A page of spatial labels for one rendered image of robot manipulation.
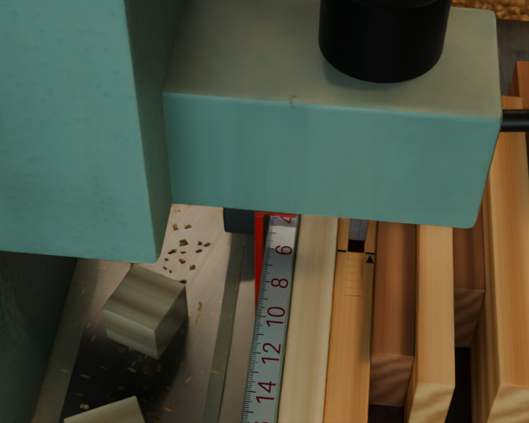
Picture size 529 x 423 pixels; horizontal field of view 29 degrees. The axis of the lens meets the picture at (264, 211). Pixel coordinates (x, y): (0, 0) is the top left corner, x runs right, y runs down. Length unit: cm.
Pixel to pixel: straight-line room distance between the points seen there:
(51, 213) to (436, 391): 19
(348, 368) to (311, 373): 2
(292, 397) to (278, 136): 12
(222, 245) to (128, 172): 31
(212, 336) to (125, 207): 26
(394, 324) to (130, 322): 20
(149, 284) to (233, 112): 25
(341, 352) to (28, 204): 16
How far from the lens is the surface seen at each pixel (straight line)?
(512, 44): 71
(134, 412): 58
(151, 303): 63
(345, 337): 48
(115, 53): 35
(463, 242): 51
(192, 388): 63
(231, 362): 62
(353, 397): 47
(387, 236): 51
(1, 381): 56
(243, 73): 41
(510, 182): 52
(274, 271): 48
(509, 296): 47
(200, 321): 66
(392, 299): 49
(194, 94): 40
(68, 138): 38
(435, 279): 49
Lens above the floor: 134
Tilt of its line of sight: 50 degrees down
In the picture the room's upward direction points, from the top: straight up
